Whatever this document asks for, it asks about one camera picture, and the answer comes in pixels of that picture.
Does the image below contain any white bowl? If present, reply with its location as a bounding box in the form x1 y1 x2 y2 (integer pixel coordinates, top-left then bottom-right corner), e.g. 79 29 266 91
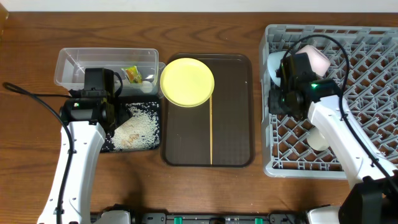
297 45 331 77

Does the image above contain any light blue bowl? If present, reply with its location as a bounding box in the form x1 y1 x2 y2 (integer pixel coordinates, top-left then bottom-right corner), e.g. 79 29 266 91
267 51 285 87

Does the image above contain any green snack wrapper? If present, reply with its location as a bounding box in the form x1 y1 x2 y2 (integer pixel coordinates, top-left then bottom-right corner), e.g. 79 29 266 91
121 65 142 84

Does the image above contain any white cup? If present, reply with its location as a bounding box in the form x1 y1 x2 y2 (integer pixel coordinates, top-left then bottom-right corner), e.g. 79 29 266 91
307 127 330 151

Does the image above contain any yellow plate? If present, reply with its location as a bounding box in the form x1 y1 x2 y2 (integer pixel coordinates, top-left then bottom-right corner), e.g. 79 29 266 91
160 58 215 108

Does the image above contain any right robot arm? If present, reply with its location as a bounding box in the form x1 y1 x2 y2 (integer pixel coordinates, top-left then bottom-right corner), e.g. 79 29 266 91
267 52 397 223

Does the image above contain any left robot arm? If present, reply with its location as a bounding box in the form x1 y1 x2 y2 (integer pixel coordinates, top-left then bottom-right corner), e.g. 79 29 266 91
38 68 122 223

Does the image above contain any grey dishwasher rack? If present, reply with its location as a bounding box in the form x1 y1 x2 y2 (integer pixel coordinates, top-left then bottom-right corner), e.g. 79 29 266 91
259 24 397 179

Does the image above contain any spilled rice pile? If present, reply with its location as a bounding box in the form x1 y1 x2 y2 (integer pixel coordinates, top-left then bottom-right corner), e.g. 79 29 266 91
107 102 161 152

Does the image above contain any black plastic tray bin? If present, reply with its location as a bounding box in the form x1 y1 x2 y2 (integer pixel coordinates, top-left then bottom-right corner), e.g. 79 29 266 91
99 95 162 153

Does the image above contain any clear plastic bin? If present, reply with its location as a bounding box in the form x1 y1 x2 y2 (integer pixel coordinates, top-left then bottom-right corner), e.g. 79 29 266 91
54 47 165 98

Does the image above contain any left wooden chopstick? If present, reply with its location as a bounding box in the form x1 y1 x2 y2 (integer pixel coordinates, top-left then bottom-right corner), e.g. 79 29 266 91
209 95 213 165

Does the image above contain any brown serving tray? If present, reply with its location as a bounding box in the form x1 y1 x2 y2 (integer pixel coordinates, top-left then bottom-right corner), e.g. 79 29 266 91
161 54 255 167

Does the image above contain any left black cable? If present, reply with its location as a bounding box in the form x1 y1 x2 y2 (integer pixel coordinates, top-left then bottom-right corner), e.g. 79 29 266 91
2 82 75 224

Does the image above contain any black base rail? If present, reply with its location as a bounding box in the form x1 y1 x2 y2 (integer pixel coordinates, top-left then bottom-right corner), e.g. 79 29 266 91
91 212 308 224

